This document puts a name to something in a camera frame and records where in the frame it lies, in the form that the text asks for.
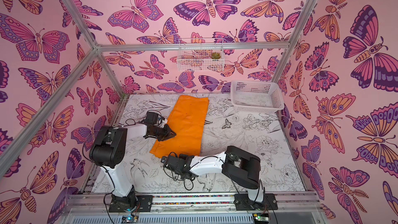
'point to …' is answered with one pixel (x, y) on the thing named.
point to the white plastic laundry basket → (258, 97)
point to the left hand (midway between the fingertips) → (177, 133)
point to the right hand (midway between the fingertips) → (182, 158)
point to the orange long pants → (187, 120)
